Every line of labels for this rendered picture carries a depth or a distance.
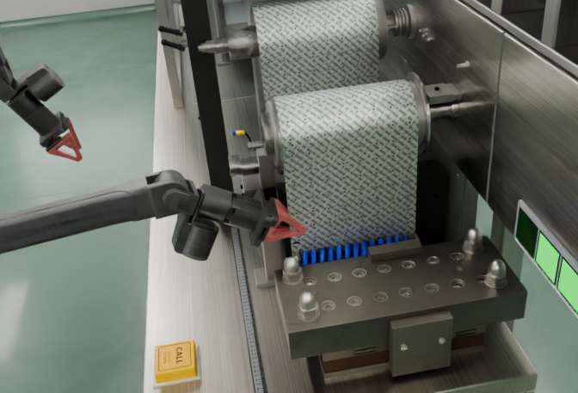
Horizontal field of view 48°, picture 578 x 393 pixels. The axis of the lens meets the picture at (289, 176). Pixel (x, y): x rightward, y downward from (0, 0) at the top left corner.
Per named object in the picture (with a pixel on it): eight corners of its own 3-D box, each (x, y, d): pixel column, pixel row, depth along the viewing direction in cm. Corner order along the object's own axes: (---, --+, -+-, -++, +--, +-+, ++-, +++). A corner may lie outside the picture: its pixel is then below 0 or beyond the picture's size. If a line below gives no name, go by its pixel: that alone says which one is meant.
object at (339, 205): (292, 256, 119) (284, 171, 110) (414, 236, 122) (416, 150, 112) (292, 258, 119) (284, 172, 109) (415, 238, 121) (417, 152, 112)
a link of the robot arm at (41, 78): (-13, 71, 146) (-16, 85, 139) (26, 40, 145) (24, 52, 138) (27, 108, 152) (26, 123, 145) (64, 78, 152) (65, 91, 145)
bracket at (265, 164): (252, 273, 135) (234, 145, 119) (282, 268, 135) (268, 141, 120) (255, 289, 131) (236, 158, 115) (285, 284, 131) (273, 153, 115)
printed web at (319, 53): (269, 199, 158) (247, -6, 132) (362, 185, 160) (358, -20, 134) (297, 305, 125) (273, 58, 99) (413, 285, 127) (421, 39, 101)
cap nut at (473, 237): (458, 243, 117) (460, 224, 115) (477, 240, 118) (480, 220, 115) (466, 255, 114) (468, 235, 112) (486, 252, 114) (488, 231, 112)
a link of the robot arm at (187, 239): (168, 188, 102) (162, 171, 110) (144, 252, 105) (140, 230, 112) (236, 208, 107) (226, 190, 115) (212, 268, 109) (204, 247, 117)
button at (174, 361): (157, 354, 117) (155, 345, 116) (195, 347, 118) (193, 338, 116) (156, 384, 111) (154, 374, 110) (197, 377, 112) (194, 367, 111)
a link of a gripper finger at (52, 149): (90, 142, 158) (62, 116, 153) (91, 155, 152) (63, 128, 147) (69, 159, 159) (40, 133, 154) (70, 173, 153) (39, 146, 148)
